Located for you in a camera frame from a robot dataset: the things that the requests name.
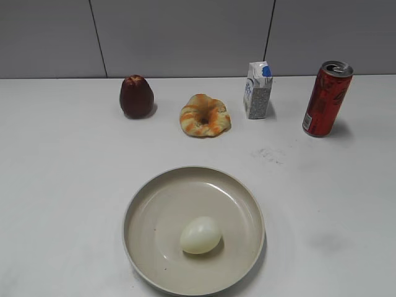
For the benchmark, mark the ring-shaped glazed bread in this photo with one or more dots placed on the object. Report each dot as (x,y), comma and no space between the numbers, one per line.
(204,116)

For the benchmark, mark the dark red wax apple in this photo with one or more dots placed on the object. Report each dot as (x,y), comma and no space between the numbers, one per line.
(136,97)

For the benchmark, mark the small white milk carton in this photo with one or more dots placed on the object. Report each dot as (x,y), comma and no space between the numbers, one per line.
(257,90)

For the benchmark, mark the white egg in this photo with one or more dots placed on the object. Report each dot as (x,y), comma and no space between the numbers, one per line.
(200,236)

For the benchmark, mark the beige round plate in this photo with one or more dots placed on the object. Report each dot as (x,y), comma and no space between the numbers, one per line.
(161,209)

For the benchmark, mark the red soda can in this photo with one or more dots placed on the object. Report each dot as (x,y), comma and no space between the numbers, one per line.
(331,85)

